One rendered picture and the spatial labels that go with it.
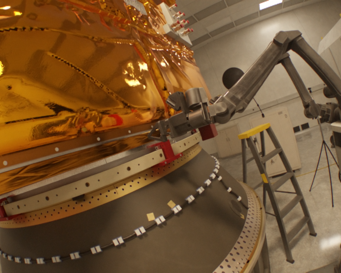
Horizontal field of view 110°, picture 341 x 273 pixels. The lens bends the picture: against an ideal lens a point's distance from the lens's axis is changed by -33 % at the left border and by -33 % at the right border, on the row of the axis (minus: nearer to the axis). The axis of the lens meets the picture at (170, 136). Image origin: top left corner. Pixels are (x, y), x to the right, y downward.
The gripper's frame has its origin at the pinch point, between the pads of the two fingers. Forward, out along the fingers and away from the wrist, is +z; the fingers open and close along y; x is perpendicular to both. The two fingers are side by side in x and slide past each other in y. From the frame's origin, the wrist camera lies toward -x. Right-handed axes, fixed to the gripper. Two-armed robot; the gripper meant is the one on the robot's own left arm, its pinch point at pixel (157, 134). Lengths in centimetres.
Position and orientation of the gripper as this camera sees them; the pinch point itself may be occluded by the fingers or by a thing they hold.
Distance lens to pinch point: 64.9
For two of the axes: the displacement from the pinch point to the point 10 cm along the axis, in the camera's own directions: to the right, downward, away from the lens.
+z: -8.1, 2.9, 5.2
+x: 3.3, 9.4, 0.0
